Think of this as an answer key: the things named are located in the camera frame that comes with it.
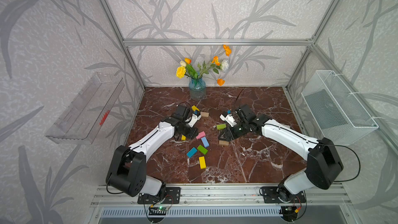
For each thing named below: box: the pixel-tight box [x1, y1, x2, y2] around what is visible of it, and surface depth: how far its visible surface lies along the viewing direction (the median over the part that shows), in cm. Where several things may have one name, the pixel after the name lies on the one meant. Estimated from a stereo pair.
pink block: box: [195, 131, 206, 140], surface depth 96 cm
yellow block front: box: [198, 156, 207, 170], surface depth 86 cm
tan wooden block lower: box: [218, 140, 230, 146], surface depth 93 cm
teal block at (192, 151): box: [186, 146, 198, 159], surface depth 88 cm
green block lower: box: [196, 144, 209, 156], surface depth 90 cm
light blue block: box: [201, 136, 210, 148], surface depth 93 cm
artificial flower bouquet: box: [176, 44, 233, 87], surface depth 98 cm
